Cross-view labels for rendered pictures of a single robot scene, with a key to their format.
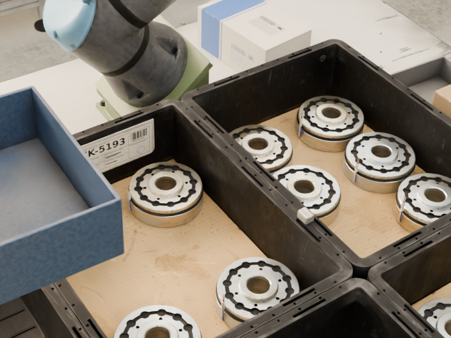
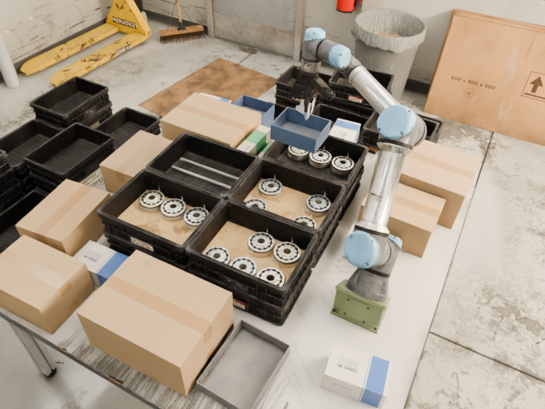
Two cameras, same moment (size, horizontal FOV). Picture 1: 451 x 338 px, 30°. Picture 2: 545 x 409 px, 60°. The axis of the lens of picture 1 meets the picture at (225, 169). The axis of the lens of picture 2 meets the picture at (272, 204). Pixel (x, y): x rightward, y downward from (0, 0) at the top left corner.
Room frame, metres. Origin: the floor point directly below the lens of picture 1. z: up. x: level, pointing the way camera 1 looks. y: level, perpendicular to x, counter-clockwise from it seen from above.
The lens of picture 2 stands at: (1.92, -0.67, 2.20)
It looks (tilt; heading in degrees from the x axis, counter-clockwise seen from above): 44 degrees down; 150
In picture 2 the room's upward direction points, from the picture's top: 2 degrees clockwise
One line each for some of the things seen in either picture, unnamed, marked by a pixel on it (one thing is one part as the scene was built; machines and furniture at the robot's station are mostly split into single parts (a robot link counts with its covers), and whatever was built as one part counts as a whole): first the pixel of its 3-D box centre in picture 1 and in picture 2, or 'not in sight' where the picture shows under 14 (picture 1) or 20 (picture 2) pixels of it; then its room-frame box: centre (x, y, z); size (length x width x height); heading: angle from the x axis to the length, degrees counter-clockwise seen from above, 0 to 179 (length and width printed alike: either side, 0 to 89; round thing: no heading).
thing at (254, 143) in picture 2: not in sight; (253, 144); (0.28, 0.14, 0.85); 0.24 x 0.06 x 0.06; 124
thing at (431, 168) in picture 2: not in sight; (423, 178); (0.79, 0.77, 0.80); 0.40 x 0.30 x 0.20; 31
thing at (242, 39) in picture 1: (252, 37); (357, 375); (1.43, -0.04, 0.75); 0.20 x 0.12 x 0.09; 42
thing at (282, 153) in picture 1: (257, 147); (287, 251); (0.95, -0.05, 0.86); 0.10 x 0.10 x 0.01
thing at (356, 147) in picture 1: (380, 155); (242, 268); (0.94, -0.23, 0.86); 0.10 x 0.10 x 0.01
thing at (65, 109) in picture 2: not in sight; (79, 124); (-1.01, -0.53, 0.37); 0.40 x 0.30 x 0.45; 124
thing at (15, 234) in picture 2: not in sight; (32, 234); (-0.22, -0.96, 0.26); 0.40 x 0.30 x 0.23; 124
